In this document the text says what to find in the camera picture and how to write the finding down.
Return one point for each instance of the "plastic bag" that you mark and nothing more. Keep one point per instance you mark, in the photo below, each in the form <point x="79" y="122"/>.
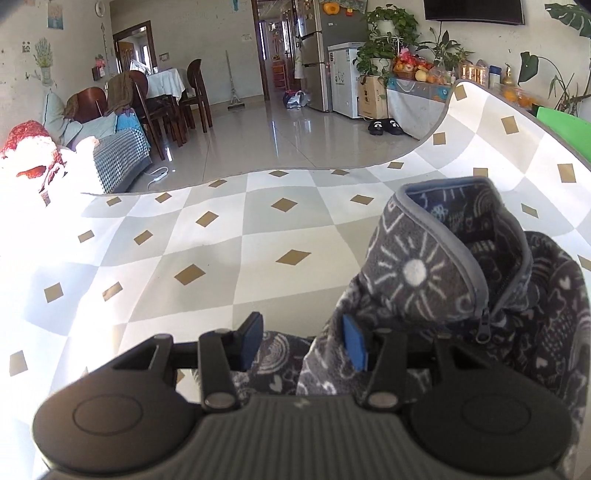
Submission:
<point x="295" y="99"/>

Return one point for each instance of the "orange pumpkin decoration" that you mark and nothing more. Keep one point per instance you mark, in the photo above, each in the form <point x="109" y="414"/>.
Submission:
<point x="330" y="8"/>

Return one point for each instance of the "brown cloth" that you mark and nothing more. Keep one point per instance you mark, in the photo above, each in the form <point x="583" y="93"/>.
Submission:
<point x="121" y="94"/>

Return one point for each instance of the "cardboard box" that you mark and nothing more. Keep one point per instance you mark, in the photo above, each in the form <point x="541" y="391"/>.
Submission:
<point x="371" y="97"/>

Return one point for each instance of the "silver refrigerator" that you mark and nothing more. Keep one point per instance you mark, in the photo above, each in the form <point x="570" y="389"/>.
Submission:
<point x="318" y="60"/>

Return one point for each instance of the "grey pillow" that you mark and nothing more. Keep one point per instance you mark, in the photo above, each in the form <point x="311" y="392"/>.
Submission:
<point x="55" y="115"/>

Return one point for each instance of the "dining table with white cloth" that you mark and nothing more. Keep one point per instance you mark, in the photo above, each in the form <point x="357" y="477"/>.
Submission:
<point x="164" y="83"/>

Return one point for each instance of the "trailing green potted plant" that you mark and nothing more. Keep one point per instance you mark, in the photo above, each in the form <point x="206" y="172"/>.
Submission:
<point x="388" y="32"/>

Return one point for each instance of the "grey doodle-print fleece jacket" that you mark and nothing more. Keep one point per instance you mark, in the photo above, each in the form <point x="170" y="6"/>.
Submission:
<point x="415" y="277"/>

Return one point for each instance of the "side table with marbled cloth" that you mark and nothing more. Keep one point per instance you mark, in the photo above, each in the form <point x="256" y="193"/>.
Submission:
<point x="411" y="106"/>

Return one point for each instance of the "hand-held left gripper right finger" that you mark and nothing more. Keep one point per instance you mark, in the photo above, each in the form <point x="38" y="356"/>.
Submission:
<point x="355" y="344"/>

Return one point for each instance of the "large-leaved potted plant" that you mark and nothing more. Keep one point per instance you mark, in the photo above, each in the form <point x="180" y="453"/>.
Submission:
<point x="545" y="78"/>

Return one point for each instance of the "dark-leaved potted plant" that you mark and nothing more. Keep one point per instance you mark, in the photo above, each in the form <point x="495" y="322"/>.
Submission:
<point x="445" y="50"/>

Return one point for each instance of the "white power strip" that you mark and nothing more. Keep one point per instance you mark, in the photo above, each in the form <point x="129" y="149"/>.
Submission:
<point x="159" y="173"/>

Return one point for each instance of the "black wall television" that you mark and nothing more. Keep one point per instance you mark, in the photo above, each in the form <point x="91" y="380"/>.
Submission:
<point x="473" y="10"/>

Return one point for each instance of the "white chest freezer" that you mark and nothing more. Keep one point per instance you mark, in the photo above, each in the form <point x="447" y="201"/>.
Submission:
<point x="344" y="81"/>

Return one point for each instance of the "black slipper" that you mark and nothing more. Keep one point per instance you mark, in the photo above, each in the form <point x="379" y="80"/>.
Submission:
<point x="395" y="127"/>
<point x="376" y="127"/>

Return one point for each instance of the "mop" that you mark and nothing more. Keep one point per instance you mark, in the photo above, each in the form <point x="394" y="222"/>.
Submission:
<point x="233" y="87"/>

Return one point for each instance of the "houndstooth covered sofa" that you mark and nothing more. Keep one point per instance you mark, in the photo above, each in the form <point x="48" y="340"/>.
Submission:
<point x="120" y="152"/>

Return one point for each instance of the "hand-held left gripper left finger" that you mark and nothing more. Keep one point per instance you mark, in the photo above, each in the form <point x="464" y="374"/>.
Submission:
<point x="251" y="337"/>

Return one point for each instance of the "fruit basket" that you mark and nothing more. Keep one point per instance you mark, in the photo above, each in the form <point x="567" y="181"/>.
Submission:
<point x="411" y="67"/>

